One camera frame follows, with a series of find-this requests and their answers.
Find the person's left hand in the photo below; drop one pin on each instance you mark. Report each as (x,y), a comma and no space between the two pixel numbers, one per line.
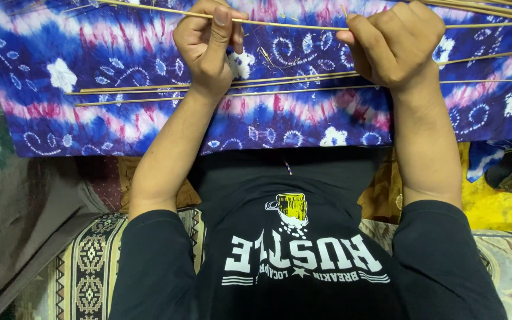
(202,57)

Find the person's right hand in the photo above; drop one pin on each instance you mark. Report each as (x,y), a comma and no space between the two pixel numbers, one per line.
(398,49)

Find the long thin straw stick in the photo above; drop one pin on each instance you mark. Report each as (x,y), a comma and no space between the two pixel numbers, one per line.
(282,24)

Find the blue pink tie-dye cloth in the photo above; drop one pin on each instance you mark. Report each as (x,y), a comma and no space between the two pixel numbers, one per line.
(105,53)

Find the bundle of straw sticks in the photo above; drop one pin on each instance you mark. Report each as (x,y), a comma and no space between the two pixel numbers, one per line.
(496,9)

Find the yellow cloth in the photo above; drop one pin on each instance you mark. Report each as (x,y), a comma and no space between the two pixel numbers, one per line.
(500,204)

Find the black printed t-shirt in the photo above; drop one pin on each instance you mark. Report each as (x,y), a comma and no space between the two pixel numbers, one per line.
(291,249)

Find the beige patterned woven cushion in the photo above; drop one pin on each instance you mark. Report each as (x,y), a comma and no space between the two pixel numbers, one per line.
(87,266)

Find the grey cloth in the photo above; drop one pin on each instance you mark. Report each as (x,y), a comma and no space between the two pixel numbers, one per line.
(20,222)

